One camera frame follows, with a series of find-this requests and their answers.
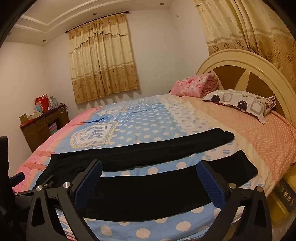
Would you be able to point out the dark wooden desk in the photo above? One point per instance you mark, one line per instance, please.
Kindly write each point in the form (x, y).
(37, 132)

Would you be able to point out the yellow bed frame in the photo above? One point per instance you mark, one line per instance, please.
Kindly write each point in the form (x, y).
(283, 197)

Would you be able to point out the polka dot patchwork bedspread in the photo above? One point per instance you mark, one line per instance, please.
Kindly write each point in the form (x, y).
(152, 120)

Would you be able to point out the dark curtain rod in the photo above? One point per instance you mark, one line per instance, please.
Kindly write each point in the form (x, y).
(92, 20)

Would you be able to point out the stack of pastel boxes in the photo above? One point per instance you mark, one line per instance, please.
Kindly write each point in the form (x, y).
(53, 128)

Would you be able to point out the beige patterned window curtain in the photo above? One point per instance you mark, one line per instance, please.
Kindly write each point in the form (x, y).
(101, 60)

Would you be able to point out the brown cardboard box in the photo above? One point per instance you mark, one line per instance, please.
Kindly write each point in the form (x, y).
(25, 118)

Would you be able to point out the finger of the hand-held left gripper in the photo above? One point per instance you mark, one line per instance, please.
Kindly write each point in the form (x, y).
(17, 178)

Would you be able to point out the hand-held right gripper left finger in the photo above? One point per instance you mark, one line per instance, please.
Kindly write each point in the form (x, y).
(89, 183)

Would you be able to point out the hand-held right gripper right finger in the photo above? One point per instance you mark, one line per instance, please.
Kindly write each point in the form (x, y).
(210, 185)

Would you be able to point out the black pants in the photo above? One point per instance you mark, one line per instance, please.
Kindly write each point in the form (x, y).
(150, 190)

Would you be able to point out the cream and brown headboard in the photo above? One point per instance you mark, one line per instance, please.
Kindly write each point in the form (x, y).
(231, 58)

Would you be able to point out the red gift bag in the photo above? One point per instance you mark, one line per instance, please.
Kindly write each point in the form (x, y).
(42, 103)

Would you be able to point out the patterned white pillow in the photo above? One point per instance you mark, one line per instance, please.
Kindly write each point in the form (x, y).
(240, 102)

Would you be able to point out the pink floral folded blanket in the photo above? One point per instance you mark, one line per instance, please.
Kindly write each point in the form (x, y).
(189, 85)

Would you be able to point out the light blue gift bag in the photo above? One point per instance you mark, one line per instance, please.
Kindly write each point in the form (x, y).
(52, 101)

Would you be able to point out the beige patterned long curtain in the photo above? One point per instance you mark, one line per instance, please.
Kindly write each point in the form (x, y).
(249, 25)

